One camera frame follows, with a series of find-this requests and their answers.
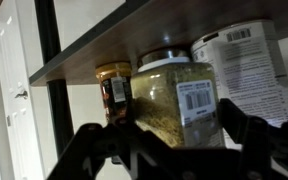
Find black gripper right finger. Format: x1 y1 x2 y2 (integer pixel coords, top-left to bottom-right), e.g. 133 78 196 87
216 97 272 180

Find white cylindrical canister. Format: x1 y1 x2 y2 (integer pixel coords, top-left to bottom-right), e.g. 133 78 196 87
190 19 288 129

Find white door with lever handle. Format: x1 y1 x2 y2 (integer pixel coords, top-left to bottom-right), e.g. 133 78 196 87
0 0 47 180

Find brown shelf unit black posts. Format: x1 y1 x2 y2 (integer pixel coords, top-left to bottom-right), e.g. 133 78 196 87
28 0 288 158

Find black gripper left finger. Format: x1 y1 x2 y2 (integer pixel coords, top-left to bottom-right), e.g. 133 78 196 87
47 116 135 180

